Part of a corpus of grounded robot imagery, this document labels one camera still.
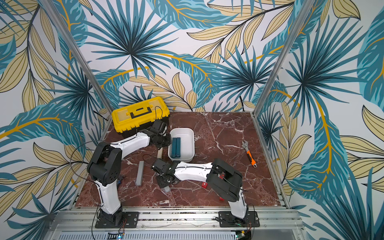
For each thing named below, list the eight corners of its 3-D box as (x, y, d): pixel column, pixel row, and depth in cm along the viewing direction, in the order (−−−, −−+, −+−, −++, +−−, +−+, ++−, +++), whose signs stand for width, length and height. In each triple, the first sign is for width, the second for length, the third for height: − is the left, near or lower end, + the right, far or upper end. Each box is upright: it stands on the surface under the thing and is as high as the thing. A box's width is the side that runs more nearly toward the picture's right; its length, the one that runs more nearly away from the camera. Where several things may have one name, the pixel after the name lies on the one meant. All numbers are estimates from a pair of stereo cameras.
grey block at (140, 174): (137, 185, 86) (135, 183, 83) (141, 163, 95) (139, 160, 92) (141, 185, 86) (139, 183, 83) (145, 163, 95) (143, 160, 92)
